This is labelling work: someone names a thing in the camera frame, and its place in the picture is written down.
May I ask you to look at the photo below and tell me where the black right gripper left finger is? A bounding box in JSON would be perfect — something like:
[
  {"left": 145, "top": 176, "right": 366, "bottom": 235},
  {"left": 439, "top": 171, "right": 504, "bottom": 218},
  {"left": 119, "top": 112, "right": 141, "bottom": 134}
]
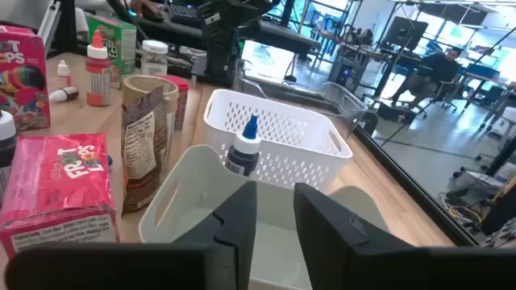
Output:
[{"left": 4, "top": 180, "right": 258, "bottom": 290}]

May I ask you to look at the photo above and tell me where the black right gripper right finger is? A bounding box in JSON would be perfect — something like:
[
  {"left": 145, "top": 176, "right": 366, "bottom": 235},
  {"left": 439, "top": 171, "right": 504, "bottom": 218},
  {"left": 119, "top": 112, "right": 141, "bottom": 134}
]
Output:
[{"left": 293, "top": 182, "right": 516, "bottom": 290}]

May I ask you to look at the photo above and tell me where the brown taco seasoning packet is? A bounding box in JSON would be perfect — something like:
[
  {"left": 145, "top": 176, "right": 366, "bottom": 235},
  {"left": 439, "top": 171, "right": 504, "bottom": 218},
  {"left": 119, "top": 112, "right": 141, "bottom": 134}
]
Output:
[{"left": 120, "top": 86, "right": 170, "bottom": 214}]

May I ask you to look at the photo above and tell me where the red-lidded spice jar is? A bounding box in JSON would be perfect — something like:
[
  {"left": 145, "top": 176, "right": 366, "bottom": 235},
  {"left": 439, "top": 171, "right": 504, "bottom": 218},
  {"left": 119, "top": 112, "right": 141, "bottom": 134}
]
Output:
[{"left": 159, "top": 74, "right": 191, "bottom": 133}]

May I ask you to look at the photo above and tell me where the tan-lidded spice jar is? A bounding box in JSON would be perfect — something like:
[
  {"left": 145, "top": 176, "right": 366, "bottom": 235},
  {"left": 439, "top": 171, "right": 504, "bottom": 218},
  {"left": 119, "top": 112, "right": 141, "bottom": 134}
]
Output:
[{"left": 122, "top": 74, "right": 181, "bottom": 162}]

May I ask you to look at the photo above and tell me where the red Froot Loops cereal box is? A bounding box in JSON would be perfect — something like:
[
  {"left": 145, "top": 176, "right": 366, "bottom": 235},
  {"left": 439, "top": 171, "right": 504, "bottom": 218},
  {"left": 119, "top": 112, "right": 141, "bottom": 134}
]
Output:
[
  {"left": 0, "top": 23, "right": 52, "bottom": 132},
  {"left": 0, "top": 134, "right": 121, "bottom": 259}
]

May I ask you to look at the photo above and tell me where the white-lidded spice jar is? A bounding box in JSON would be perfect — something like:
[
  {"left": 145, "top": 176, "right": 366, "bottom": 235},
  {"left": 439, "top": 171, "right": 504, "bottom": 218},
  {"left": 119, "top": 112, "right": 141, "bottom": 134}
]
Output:
[{"left": 140, "top": 39, "right": 169, "bottom": 77}]

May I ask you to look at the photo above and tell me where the red food colouring bottle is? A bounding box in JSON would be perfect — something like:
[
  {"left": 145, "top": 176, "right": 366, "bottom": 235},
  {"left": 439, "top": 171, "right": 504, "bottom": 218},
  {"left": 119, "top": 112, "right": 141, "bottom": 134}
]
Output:
[{"left": 85, "top": 29, "right": 113, "bottom": 108}]

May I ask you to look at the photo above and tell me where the small black-labelled dropper bottle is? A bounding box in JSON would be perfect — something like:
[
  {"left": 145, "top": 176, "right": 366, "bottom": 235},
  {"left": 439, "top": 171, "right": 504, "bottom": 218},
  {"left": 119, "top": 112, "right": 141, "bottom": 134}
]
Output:
[{"left": 48, "top": 85, "right": 80, "bottom": 103}]

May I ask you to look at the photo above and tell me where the green Apple Jacks cereal box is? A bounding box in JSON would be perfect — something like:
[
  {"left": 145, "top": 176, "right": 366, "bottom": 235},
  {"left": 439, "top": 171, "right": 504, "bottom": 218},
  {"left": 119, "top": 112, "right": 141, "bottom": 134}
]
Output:
[{"left": 86, "top": 14, "right": 138, "bottom": 90}]

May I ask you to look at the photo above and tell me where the small orange dropper bottle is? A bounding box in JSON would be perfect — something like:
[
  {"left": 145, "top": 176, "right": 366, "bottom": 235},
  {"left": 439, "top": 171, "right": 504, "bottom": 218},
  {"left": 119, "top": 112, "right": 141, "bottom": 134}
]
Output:
[{"left": 56, "top": 59, "right": 73, "bottom": 90}]

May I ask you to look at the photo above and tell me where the black-capped food colouring bottle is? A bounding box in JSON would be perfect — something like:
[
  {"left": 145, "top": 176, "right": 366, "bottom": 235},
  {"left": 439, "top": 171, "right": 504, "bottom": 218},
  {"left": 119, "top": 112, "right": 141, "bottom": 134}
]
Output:
[{"left": 0, "top": 109, "right": 18, "bottom": 205}]

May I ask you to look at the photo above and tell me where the person's forearm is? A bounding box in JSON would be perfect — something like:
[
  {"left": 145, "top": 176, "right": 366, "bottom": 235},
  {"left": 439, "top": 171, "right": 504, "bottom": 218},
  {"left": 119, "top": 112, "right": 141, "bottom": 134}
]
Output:
[{"left": 127, "top": 0, "right": 169, "bottom": 22}]

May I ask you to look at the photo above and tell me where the grey plastic bin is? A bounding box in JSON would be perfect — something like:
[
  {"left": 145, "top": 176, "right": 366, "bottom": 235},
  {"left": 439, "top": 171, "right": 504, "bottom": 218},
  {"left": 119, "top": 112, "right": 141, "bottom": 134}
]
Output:
[{"left": 137, "top": 143, "right": 390, "bottom": 290}]

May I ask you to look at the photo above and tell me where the blue-capped food colouring bottle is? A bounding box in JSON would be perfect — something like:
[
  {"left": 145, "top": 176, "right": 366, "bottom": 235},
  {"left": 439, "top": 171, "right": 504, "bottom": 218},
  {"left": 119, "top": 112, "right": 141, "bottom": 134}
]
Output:
[{"left": 224, "top": 114, "right": 262, "bottom": 178}]

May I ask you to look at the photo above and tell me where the white perforated plastic basket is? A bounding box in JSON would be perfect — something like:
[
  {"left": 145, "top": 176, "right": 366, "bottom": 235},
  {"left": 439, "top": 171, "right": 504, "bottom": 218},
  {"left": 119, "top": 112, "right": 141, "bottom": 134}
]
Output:
[{"left": 202, "top": 88, "right": 355, "bottom": 193}]

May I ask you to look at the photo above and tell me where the person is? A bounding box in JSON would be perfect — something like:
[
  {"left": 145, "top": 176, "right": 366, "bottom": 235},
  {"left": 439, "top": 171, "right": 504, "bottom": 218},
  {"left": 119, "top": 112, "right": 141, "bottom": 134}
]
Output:
[{"left": 389, "top": 46, "right": 464, "bottom": 110}]

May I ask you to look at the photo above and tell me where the black desk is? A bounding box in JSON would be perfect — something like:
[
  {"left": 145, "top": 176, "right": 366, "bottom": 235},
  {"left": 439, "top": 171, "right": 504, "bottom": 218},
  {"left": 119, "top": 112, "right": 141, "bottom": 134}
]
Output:
[{"left": 132, "top": 15, "right": 323, "bottom": 61}]

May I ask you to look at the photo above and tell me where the black monitor on stand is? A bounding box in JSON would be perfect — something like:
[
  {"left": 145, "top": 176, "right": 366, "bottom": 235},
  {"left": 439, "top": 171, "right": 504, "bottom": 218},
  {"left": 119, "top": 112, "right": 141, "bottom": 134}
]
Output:
[{"left": 381, "top": 15, "right": 430, "bottom": 52}]

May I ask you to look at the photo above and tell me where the black keyboard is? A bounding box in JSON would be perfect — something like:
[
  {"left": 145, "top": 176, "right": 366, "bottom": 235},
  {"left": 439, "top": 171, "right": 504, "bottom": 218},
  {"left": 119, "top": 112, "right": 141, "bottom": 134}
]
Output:
[{"left": 167, "top": 2, "right": 199, "bottom": 24}]

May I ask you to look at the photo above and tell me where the yellow floor cable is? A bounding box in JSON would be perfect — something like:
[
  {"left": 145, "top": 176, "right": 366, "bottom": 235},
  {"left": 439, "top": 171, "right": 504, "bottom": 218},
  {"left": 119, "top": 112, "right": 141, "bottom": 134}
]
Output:
[{"left": 438, "top": 192, "right": 485, "bottom": 225}]

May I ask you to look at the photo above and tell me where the white metal post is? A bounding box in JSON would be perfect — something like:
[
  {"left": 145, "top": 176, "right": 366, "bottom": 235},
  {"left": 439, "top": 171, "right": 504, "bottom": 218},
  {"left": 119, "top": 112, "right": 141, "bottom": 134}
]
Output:
[{"left": 36, "top": 0, "right": 61, "bottom": 53}]

